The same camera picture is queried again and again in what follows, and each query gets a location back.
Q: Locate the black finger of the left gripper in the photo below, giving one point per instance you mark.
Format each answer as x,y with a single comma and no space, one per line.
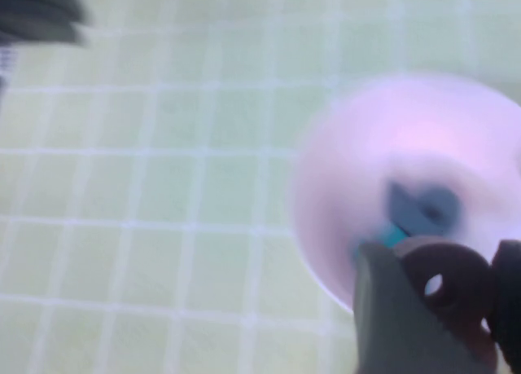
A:
36,1
40,32

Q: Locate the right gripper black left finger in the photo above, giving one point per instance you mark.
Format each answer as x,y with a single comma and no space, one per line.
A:
386,329

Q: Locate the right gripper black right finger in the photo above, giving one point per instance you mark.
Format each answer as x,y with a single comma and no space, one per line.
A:
510,300

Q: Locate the brown number 8 block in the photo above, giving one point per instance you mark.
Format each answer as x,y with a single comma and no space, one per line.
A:
460,268

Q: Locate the pink plastic bowl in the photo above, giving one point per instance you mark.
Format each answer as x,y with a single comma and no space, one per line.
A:
386,137

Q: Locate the teal number 4 block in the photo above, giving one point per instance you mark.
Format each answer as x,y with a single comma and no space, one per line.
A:
390,239

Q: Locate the dark grey number 9 block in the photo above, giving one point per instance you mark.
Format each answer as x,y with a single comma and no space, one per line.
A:
411,215

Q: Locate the green checked tablecloth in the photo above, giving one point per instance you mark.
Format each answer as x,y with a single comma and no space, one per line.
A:
163,186

